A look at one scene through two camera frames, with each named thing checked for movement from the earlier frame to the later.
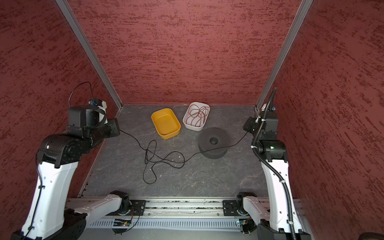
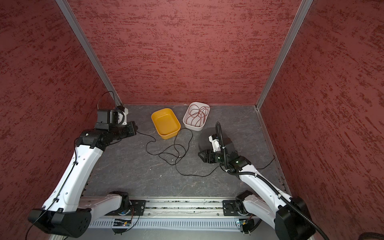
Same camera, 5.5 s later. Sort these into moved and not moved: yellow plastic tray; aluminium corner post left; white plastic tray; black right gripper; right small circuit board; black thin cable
Moved: black right gripper; black thin cable
Not moved: right small circuit board; white plastic tray; aluminium corner post left; yellow plastic tray
